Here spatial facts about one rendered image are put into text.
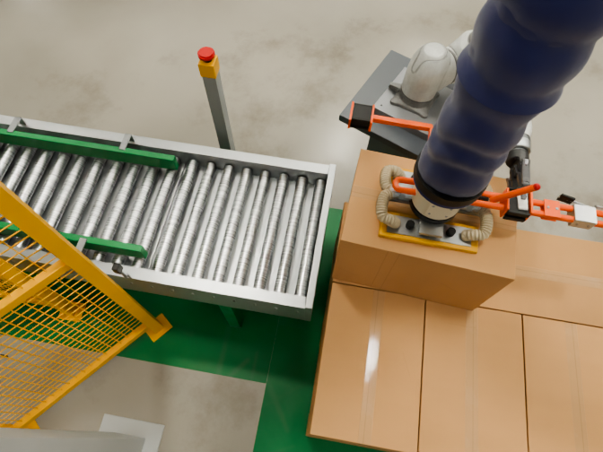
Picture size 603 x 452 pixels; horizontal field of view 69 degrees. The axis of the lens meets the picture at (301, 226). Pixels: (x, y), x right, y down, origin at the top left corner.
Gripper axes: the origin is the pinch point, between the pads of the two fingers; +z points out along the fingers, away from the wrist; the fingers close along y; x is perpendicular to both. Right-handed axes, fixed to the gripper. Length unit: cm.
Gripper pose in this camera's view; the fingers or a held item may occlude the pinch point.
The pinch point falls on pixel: (519, 204)
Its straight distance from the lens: 162.5
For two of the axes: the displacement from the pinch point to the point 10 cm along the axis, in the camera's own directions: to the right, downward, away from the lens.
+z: -1.7, 8.8, -4.3
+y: -0.1, 4.4, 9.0
